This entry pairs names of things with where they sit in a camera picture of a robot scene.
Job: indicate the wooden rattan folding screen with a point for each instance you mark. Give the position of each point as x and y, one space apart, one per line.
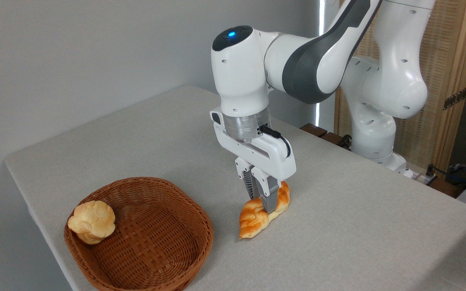
447 48

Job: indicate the gray tablecloth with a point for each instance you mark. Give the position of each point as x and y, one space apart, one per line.
358 234

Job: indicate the pale round muffin bread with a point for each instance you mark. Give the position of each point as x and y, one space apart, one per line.
92 221

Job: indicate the braided golden bread loaf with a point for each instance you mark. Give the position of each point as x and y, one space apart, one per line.
252 222

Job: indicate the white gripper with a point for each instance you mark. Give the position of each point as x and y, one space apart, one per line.
271 155

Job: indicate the dark brown wooden block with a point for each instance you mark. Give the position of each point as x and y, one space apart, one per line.
333 138
313 129

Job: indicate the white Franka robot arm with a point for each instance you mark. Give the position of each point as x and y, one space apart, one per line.
318 60

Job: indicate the brown woven wicker basket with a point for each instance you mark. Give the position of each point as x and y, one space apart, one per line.
156 242

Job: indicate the metal screen hinge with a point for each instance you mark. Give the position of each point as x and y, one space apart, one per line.
455 98

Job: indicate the white power strip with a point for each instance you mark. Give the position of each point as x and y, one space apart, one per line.
419 177

